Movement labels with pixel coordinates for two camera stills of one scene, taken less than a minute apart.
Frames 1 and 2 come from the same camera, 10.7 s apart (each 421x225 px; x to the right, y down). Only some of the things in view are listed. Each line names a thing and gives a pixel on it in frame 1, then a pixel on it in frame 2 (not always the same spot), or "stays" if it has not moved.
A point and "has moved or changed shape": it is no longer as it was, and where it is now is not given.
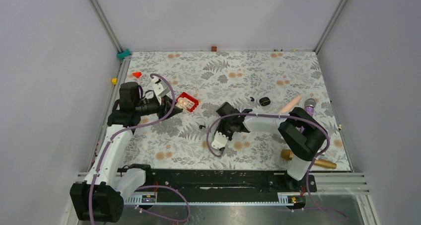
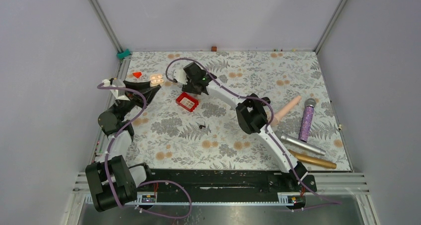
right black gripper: [220, 128] -> [188, 88]
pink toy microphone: [289, 106] stays
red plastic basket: [190, 98] stays
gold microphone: [288, 154] stays
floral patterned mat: [262, 84] stays
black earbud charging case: [264, 101] stays
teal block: [120, 55] stays
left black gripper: [166, 101] -> [144, 88]
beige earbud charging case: [185, 103] has moved or changed shape
